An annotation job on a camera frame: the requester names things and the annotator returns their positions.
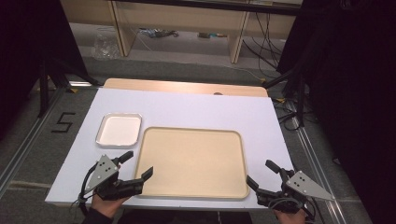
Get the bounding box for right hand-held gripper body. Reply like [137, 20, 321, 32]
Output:
[256, 168, 335, 215]

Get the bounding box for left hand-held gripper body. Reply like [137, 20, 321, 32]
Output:
[84, 154, 146, 202]

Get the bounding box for person's left hand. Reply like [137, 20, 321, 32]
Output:
[91, 193, 131, 219]

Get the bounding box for person's right hand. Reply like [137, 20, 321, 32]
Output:
[273, 208, 308, 224]

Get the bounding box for small white square tray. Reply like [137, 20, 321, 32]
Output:
[95, 112, 143, 148]

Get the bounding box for large beige tray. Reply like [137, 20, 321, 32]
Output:
[134, 126, 251, 201]

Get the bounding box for black metal stand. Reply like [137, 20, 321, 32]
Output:
[36, 57, 102, 119]
[262, 63, 309, 128]

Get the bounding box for light wooden table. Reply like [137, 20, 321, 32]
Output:
[103, 77, 269, 98]

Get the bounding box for black curtain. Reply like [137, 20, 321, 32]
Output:
[276, 0, 396, 224]
[0, 0, 90, 143]

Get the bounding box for clear plastic bag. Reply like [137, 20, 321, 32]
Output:
[91, 27, 121, 61]

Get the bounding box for blue clutter under desk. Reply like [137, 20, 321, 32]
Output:
[138, 27, 180, 39]

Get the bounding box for small dark floor item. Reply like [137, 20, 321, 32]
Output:
[197, 31, 229, 39]

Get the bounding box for light wooden desk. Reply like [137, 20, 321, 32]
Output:
[60, 0, 303, 65]

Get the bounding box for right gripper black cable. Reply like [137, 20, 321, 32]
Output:
[266, 195, 317, 222]

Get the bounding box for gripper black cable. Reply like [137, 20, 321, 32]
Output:
[78, 161, 99, 217]
[266, 195, 317, 222]

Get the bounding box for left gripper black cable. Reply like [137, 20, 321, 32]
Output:
[78, 161, 99, 217]

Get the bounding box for metal floor rail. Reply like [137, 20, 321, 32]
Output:
[0, 88, 64, 195]
[288, 101, 348, 224]

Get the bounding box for black floor cables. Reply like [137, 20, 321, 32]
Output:
[273, 97, 304, 133]

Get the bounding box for hanging black cables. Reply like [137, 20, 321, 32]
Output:
[242, 11, 283, 72]

